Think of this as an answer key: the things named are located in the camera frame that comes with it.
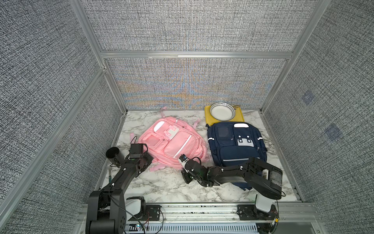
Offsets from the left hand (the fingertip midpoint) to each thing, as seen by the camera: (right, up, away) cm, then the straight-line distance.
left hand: (153, 156), depth 89 cm
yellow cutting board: (+60, +25, +24) cm, 70 cm away
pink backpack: (+7, +11, +8) cm, 15 cm away
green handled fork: (-27, -6, +1) cm, 28 cm away
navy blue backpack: (+52, +7, +8) cm, 53 cm away
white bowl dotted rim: (+49, +30, +28) cm, 64 cm away
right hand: (+17, -6, -3) cm, 18 cm away
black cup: (-23, +1, -1) cm, 23 cm away
